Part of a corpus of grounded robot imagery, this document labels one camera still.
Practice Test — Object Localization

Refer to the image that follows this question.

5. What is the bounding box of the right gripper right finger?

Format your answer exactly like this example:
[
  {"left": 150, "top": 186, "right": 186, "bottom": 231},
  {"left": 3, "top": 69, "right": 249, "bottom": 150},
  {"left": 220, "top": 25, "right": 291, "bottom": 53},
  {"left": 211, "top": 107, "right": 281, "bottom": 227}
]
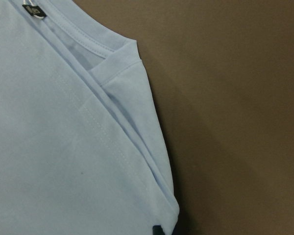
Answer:
[{"left": 172, "top": 214, "right": 180, "bottom": 235}]

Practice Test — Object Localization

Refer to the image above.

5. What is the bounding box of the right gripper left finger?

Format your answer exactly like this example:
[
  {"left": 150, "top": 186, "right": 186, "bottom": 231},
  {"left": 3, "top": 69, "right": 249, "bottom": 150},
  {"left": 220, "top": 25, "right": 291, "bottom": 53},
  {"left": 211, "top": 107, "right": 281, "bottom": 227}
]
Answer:
[{"left": 152, "top": 225, "right": 165, "bottom": 235}]

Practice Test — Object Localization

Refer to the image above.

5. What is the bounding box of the light blue t-shirt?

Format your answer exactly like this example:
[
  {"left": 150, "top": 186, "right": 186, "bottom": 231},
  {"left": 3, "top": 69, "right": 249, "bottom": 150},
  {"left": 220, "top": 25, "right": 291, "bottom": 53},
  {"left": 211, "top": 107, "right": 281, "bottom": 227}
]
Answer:
[{"left": 0, "top": 0, "right": 179, "bottom": 235}]

